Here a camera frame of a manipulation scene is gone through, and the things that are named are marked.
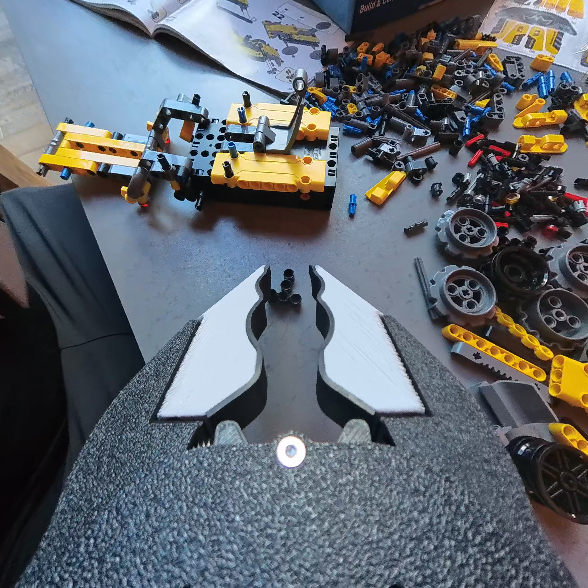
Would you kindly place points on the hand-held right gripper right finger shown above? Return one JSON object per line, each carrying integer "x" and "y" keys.
{"x": 367, "y": 363}

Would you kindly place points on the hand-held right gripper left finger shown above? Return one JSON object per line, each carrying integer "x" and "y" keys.
{"x": 216, "y": 363}

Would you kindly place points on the black triple connector piece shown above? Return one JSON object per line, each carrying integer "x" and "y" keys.
{"x": 285, "y": 291}

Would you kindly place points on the yellow black toy vehicle model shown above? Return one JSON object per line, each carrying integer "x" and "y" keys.
{"x": 257, "y": 172}

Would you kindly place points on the grey work desk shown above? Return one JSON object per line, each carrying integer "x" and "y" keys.
{"x": 206, "y": 243}

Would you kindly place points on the dark grey toy axle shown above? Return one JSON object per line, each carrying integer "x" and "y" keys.
{"x": 425, "y": 287}

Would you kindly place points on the group of grey toy wheels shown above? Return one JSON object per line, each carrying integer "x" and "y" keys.
{"x": 466, "y": 291}

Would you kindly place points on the heap of yellow toy beams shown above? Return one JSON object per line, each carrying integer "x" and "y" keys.
{"x": 496, "y": 351}

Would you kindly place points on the single black toy pin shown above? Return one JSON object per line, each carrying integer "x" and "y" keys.
{"x": 415, "y": 228}

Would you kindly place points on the grey angled toy piece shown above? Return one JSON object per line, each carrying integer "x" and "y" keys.
{"x": 514, "y": 404}

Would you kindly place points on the single blue toy pin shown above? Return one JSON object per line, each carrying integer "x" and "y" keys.
{"x": 352, "y": 205}

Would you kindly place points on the person's dark clothed body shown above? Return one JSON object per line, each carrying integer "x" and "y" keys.
{"x": 69, "y": 298}

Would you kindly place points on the black toy wheel rim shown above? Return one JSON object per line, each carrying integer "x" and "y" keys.
{"x": 558, "y": 480}
{"x": 519, "y": 271}

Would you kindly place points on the single black toy connector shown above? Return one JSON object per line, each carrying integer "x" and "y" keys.
{"x": 436, "y": 189}

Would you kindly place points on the pile of black red pins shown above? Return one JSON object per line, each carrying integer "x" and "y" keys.
{"x": 519, "y": 193}

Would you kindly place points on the pile of mixed small pieces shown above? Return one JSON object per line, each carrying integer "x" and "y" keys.
{"x": 436, "y": 92}

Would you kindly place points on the building instruction booklet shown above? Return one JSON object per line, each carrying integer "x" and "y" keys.
{"x": 206, "y": 27}

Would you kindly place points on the blue cardboard box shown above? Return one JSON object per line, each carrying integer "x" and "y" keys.
{"x": 413, "y": 13}

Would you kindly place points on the yellow black sticker sheet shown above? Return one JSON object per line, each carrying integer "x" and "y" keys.
{"x": 537, "y": 27}

